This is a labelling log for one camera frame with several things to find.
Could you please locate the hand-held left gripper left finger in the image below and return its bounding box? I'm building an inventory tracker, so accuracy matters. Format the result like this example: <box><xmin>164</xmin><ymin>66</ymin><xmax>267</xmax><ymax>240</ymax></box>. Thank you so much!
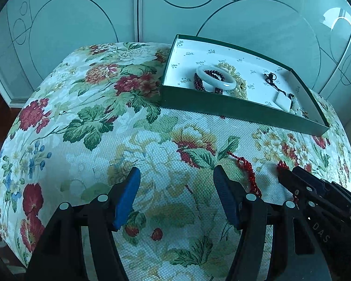
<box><xmin>26</xmin><ymin>166</ymin><xmax>141</xmax><ymax>281</ymax></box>

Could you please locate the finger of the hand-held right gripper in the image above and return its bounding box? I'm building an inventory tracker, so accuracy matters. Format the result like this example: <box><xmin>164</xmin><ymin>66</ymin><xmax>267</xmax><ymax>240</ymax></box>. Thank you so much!
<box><xmin>292</xmin><ymin>166</ymin><xmax>351</xmax><ymax>206</ymax></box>
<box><xmin>277</xmin><ymin>168</ymin><xmax>326</xmax><ymax>209</ymax></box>

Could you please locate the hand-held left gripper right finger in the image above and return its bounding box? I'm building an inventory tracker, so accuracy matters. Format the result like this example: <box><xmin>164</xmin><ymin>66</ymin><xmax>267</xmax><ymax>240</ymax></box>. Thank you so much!
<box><xmin>213</xmin><ymin>164</ymin><xmax>328</xmax><ymax>281</ymax></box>

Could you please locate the red knot tassel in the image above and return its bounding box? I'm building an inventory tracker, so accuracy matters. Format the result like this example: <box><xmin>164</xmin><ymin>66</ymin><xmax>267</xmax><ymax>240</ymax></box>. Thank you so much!
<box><xmin>276</xmin><ymin>160</ymin><xmax>299</xmax><ymax>196</ymax></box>

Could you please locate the red cord gold charm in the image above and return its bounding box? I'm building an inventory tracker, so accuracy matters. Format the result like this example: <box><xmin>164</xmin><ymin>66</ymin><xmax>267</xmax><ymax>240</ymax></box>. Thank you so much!
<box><xmin>227</xmin><ymin>151</ymin><xmax>263</xmax><ymax>199</ymax></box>

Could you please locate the black bead jade bracelet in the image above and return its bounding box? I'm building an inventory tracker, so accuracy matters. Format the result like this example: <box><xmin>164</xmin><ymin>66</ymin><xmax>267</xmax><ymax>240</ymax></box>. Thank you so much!
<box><xmin>287</xmin><ymin>93</ymin><xmax>303</xmax><ymax>115</ymax></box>

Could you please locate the black cord white pendant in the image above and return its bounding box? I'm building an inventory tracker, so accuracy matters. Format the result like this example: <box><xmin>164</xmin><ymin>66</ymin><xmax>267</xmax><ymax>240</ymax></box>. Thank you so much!
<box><xmin>263</xmin><ymin>72</ymin><xmax>293</xmax><ymax>112</ymax></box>

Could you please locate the green shallow cardboard box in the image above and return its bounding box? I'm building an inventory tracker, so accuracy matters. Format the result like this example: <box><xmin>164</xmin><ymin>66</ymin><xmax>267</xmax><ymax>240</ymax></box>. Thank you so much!
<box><xmin>159</xmin><ymin>34</ymin><xmax>330</xmax><ymax>137</ymax></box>

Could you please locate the pearl necklace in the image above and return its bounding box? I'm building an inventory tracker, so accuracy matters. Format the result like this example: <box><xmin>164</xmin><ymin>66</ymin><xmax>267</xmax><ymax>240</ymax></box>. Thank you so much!
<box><xmin>218</xmin><ymin>62</ymin><xmax>249</xmax><ymax>100</ymax></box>

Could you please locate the white jade bangle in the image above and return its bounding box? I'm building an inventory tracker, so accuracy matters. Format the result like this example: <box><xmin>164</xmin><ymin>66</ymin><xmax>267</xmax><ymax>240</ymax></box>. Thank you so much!
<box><xmin>196</xmin><ymin>64</ymin><xmax>237</xmax><ymax>91</ymax></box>

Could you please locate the dark red bead bracelet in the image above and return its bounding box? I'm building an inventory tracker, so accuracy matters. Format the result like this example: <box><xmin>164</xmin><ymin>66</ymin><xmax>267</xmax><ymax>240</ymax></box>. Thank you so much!
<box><xmin>193</xmin><ymin>67</ymin><xmax>226</xmax><ymax>95</ymax></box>

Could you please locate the floral tablecloth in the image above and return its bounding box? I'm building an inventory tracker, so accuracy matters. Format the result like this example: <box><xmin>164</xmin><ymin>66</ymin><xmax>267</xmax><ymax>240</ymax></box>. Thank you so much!
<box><xmin>0</xmin><ymin>42</ymin><xmax>351</xmax><ymax>281</ymax></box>

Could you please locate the frosted glass wardrobe door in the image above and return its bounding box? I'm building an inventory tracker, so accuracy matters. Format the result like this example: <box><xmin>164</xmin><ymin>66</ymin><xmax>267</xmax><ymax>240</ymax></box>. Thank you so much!
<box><xmin>0</xmin><ymin>0</ymin><xmax>141</xmax><ymax>109</ymax></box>
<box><xmin>136</xmin><ymin>0</ymin><xmax>351</xmax><ymax>94</ymax></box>
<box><xmin>310</xmin><ymin>9</ymin><xmax>351</xmax><ymax>123</ymax></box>

